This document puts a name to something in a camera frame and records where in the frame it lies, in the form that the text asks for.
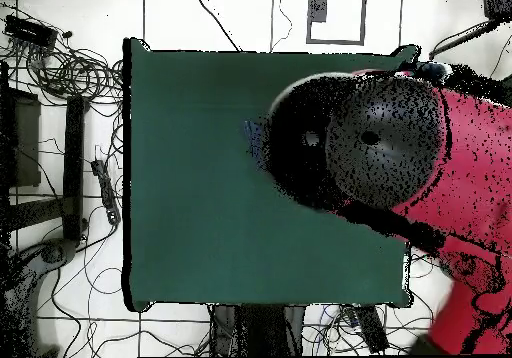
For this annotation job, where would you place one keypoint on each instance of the blue denim jeans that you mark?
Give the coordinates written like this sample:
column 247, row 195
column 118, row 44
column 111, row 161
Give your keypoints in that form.
column 255, row 138

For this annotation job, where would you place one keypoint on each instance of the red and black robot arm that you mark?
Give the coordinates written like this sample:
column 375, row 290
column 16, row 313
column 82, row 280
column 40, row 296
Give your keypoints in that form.
column 472, row 174

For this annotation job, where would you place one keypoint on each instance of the dark green table cloth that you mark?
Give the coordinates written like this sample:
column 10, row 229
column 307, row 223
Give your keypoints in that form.
column 192, row 214

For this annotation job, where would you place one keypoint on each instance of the black power strip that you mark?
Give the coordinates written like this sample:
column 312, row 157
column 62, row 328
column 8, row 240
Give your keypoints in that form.
column 372, row 330
column 106, row 192

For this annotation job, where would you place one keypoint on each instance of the grey floor socket plate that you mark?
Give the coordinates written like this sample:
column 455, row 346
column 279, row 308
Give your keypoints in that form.
column 318, row 10

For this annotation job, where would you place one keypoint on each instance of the grey tape square outline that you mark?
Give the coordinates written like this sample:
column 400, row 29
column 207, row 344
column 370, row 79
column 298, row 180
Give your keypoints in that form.
column 363, row 18

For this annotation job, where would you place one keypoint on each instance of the grey stand leg round foot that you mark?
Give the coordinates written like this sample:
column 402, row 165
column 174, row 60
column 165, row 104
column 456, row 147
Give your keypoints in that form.
column 52, row 252

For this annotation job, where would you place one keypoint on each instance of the black hub box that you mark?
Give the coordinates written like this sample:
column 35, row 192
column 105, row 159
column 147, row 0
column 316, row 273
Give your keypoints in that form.
column 30, row 32

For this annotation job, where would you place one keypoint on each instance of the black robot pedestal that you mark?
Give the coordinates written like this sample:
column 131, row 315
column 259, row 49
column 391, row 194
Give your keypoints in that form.
column 256, row 330

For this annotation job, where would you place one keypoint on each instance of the black metal frame stand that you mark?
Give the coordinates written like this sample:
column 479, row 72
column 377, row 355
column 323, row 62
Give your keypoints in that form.
column 74, row 166

